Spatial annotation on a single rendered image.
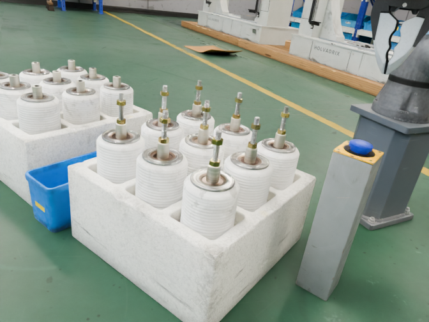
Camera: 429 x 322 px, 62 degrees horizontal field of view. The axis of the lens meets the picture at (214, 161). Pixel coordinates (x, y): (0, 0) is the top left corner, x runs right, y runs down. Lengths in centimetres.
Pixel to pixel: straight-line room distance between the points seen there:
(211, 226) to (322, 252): 25
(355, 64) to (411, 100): 205
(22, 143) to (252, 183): 55
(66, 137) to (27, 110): 11
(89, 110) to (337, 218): 68
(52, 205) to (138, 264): 26
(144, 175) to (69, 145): 37
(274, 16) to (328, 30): 81
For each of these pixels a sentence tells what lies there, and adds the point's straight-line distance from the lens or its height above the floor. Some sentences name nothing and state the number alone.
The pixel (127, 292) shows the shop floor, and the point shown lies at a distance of 75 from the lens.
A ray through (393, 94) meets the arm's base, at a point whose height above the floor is 36.
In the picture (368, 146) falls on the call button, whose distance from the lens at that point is 67.
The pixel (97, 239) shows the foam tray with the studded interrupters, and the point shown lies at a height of 5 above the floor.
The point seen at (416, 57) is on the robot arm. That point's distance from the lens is 101.
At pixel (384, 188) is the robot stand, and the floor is 12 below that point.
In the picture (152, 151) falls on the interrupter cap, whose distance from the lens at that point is 68.
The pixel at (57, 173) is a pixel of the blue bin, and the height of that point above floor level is 9.
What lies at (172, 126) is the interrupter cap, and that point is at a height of 25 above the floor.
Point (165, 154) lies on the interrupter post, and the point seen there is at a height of 26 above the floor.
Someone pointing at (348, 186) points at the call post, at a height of 26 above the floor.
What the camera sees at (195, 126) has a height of 24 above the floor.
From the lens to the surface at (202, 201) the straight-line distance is 57.
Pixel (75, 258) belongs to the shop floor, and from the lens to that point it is 83.
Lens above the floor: 54
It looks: 25 degrees down
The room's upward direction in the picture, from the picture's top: 7 degrees clockwise
